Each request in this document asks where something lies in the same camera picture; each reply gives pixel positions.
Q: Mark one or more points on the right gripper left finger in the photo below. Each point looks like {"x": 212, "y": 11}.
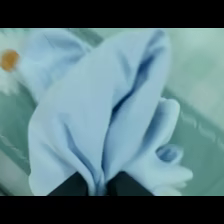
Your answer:
{"x": 71, "y": 187}

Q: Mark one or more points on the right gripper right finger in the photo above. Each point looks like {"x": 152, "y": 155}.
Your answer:
{"x": 126, "y": 186}

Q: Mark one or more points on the light blue shirt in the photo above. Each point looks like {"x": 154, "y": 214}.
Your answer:
{"x": 86, "y": 110}

